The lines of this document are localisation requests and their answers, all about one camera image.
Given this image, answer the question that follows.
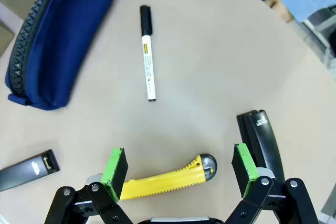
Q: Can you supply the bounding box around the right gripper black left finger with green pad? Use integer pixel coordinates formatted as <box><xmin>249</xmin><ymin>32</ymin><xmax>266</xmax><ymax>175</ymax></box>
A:
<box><xmin>44</xmin><ymin>147</ymin><xmax>137</xmax><ymax>224</ymax></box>

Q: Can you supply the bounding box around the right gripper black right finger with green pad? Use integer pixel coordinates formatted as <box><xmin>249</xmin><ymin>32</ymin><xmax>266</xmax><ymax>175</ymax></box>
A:
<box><xmin>224</xmin><ymin>142</ymin><xmax>320</xmax><ymax>224</ymax></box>

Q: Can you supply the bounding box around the black stapler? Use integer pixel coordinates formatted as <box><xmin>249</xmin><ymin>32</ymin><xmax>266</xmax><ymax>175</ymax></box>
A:
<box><xmin>236</xmin><ymin>109</ymin><xmax>286</xmax><ymax>183</ymax></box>

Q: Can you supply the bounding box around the yellow utility knife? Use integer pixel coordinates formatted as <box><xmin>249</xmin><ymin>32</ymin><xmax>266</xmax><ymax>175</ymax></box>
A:
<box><xmin>119</xmin><ymin>153</ymin><xmax>218</xmax><ymax>200</ymax></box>

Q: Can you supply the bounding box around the black rectangular device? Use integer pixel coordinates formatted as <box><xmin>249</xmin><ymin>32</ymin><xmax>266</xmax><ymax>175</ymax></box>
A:
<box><xmin>0</xmin><ymin>149</ymin><xmax>60</xmax><ymax>193</ymax></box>

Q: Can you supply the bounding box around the white marker black cap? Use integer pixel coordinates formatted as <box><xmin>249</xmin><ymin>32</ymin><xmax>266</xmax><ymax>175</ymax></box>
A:
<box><xmin>140</xmin><ymin>5</ymin><xmax>158</xmax><ymax>103</ymax></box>

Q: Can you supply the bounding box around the person's left forearm blue sleeve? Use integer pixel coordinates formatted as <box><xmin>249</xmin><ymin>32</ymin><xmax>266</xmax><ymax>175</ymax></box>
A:
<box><xmin>277</xmin><ymin>0</ymin><xmax>336</xmax><ymax>23</ymax></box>

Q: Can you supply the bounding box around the person's left hand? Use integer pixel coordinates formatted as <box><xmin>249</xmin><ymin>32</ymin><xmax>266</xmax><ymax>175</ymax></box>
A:
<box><xmin>265</xmin><ymin>0</ymin><xmax>292</xmax><ymax>23</ymax></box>

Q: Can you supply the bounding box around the blue Campus pencil case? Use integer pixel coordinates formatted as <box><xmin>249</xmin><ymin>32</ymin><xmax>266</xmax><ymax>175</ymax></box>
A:
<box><xmin>5</xmin><ymin>0</ymin><xmax>116</xmax><ymax>111</ymax></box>

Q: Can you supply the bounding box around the white table with metal legs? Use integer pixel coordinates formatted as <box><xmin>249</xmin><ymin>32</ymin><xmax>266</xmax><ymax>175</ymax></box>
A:
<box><xmin>301</xmin><ymin>8</ymin><xmax>336</xmax><ymax>80</ymax></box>

